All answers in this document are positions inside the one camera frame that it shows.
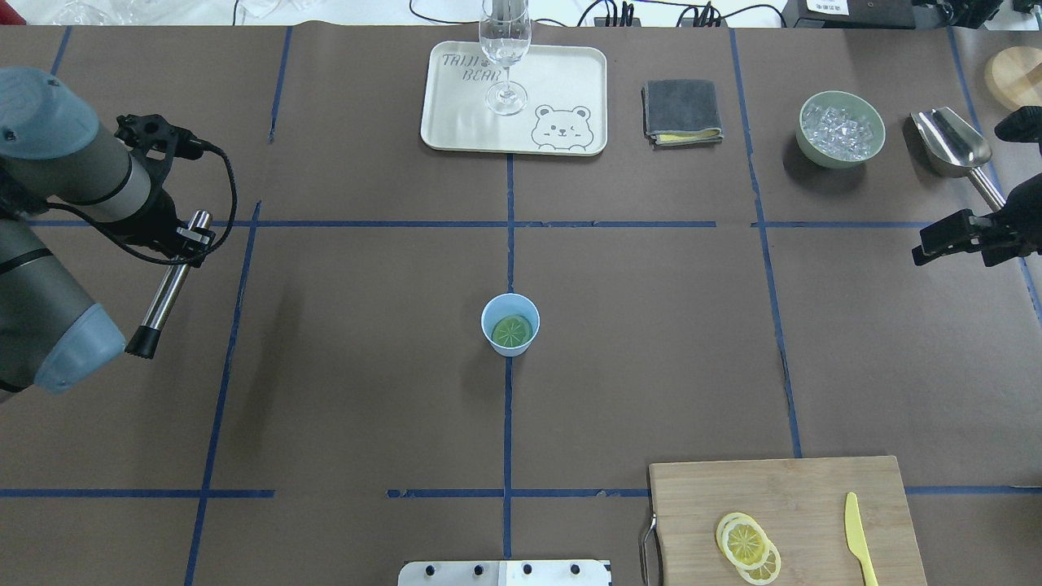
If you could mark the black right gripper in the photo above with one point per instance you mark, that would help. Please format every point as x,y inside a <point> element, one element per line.
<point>1027,218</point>

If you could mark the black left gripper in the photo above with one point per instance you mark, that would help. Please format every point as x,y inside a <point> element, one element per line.
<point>162,220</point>

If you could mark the steel muddler with black cap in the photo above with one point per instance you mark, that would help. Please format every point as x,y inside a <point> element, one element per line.
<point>147,336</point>

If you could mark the lemon slice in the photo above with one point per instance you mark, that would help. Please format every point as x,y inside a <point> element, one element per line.
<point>512,331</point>

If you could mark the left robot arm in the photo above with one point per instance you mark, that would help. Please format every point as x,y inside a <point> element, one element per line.
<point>58,156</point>

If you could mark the light blue cup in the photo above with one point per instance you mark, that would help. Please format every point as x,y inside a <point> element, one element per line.
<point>505,305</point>

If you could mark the lemon slices on board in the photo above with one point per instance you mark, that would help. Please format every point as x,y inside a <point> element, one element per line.
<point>748,548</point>

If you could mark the steel ice scoop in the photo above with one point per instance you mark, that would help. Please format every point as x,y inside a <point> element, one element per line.
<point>956,149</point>

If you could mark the green bowl of ice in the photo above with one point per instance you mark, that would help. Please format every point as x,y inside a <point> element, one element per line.
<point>838,130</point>

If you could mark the wooden mug tree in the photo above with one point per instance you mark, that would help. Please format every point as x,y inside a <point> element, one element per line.
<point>1013,77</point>

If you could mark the grey folded cloth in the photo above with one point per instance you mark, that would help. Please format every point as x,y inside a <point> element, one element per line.
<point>681,112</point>

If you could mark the wooden cutting board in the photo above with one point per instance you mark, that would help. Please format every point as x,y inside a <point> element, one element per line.
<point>800,504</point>

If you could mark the yellow plastic knife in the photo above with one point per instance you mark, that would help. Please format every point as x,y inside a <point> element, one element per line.
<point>856,538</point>

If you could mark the clear wine glass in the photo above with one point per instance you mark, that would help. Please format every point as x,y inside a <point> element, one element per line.
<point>505,34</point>

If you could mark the cream bear tray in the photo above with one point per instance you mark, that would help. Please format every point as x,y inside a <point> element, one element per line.
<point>562,92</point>

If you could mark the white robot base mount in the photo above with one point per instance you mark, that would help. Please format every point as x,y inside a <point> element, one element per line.
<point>507,572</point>

